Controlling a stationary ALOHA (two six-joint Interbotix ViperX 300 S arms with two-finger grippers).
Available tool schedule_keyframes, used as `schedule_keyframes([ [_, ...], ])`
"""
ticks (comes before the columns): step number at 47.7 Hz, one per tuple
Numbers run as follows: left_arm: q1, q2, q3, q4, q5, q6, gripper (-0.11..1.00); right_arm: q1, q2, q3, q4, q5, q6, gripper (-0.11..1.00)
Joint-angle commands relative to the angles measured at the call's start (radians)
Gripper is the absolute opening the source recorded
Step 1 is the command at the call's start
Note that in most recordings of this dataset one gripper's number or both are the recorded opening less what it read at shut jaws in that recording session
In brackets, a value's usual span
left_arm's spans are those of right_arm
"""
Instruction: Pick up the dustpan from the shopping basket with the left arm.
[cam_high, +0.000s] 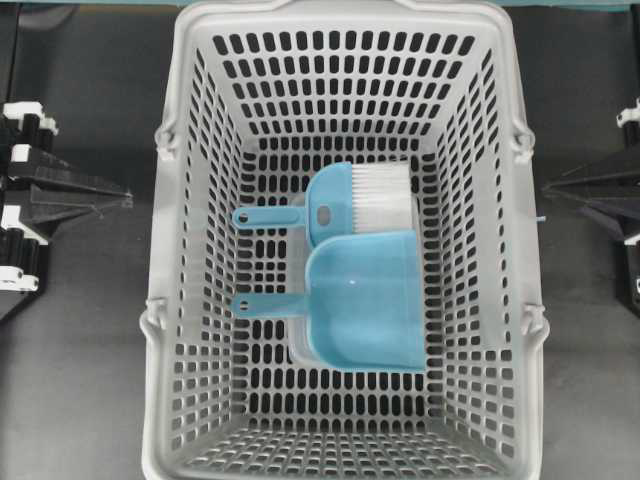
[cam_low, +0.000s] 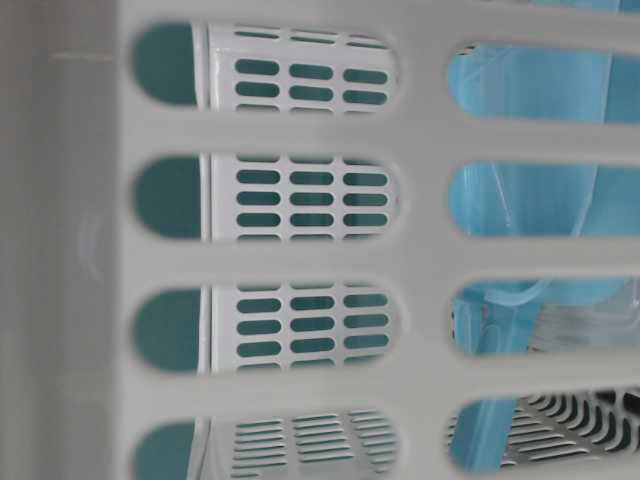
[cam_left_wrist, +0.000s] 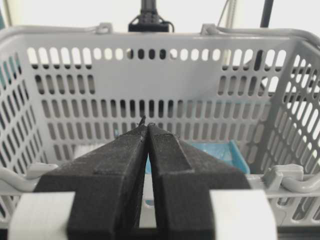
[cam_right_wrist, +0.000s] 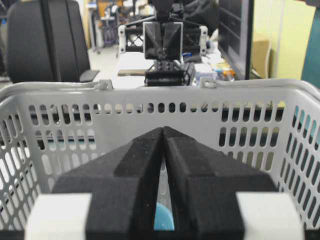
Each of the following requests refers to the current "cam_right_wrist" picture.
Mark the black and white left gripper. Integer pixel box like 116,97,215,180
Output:
118,20,208,61

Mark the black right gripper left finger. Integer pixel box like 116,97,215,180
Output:
24,127,164,240

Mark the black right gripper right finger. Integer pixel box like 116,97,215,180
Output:
163,126,306,240

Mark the blue dustpan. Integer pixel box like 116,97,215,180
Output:
153,159,176,231

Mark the grey plastic shopping basket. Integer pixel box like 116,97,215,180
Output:
0,79,320,231

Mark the black monitor screen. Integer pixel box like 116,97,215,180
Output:
218,0,255,80

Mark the cardboard box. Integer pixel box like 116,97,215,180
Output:
251,39,271,79

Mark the black office chair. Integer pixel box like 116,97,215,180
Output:
6,0,99,84

